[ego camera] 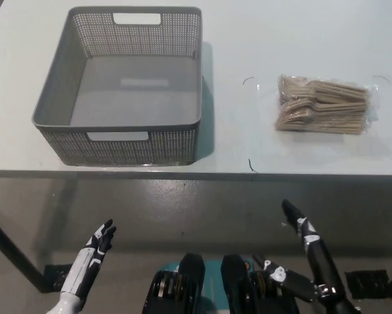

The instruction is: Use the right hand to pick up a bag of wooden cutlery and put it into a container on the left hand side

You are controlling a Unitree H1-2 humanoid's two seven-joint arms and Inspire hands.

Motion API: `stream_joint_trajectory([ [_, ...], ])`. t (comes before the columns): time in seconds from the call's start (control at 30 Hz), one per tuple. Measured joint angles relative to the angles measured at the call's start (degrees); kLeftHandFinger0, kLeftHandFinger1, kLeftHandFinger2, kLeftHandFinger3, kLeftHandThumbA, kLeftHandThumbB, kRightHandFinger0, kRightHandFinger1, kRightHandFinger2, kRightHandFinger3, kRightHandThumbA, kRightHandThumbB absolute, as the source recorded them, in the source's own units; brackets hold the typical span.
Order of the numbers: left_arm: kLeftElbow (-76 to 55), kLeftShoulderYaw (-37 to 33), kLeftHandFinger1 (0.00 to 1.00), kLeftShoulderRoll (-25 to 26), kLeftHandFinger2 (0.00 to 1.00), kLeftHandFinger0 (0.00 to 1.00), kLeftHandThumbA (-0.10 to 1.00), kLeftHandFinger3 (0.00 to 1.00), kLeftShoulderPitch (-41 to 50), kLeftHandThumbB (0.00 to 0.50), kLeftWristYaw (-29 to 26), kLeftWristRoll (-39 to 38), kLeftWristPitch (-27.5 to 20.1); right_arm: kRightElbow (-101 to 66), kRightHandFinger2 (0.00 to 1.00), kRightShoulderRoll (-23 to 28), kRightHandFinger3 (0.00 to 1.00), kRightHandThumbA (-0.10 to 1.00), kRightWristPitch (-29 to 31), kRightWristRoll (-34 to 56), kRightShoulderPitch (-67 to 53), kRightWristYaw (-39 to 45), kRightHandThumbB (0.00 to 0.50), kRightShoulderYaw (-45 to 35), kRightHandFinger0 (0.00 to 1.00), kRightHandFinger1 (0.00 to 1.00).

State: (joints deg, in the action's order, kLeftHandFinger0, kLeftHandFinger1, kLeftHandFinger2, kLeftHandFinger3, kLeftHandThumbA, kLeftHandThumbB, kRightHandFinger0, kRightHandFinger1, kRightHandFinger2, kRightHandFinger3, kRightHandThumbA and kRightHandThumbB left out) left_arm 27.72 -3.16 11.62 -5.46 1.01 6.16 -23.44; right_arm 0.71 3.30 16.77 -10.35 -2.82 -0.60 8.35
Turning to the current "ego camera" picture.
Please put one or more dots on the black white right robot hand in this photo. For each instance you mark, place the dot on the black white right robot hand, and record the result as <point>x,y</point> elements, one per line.
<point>323,265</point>

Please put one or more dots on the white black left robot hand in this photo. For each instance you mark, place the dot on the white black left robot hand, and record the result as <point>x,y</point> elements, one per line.
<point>84,265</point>

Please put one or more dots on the clear bag of wooden forks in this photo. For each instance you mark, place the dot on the clear bag of wooden forks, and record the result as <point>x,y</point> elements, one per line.
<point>326,106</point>

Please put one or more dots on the black metal table leg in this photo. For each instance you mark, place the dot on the black metal table leg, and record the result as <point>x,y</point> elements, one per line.
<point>15,253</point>

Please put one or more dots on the grey perforated plastic basket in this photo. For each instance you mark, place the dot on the grey perforated plastic basket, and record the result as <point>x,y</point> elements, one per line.
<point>133,81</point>

